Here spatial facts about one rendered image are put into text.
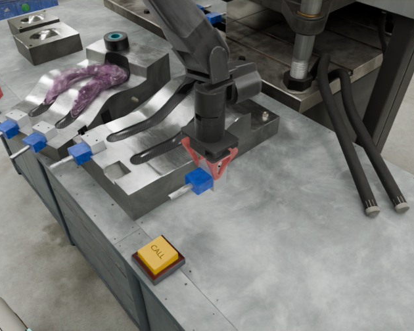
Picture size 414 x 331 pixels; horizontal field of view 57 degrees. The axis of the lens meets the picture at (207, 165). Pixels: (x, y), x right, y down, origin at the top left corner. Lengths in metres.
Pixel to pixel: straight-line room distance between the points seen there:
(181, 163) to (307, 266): 0.36
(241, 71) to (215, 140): 0.13
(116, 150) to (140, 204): 0.15
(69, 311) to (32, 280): 0.24
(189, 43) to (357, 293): 0.57
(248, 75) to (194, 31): 0.15
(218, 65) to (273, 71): 0.85
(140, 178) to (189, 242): 0.18
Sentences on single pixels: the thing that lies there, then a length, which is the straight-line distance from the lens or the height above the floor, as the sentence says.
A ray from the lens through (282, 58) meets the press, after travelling 1.58.
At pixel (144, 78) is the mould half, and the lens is 1.26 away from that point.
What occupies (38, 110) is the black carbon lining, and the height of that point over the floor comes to 0.85.
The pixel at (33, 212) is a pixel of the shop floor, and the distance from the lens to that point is 2.14.
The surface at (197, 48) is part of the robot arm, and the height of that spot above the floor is 1.22.
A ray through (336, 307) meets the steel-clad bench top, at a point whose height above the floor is 0.80.
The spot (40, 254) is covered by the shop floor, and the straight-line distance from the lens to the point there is 1.96.
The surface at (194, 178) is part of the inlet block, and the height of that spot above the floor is 0.95.
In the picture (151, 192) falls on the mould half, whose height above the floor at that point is 0.86.
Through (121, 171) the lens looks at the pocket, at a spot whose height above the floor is 0.86.
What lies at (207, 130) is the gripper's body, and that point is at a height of 1.07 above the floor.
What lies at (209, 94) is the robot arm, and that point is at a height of 1.15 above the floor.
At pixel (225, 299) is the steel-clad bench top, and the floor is 0.80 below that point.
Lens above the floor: 1.49
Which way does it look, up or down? 43 degrees down
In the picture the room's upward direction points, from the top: straight up
